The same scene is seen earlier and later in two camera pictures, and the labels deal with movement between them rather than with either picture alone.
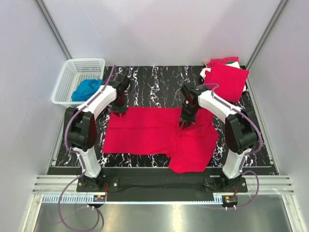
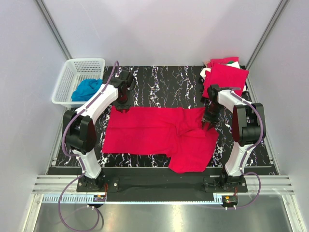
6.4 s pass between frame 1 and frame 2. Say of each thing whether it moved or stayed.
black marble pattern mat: stayed
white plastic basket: stayed
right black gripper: moved
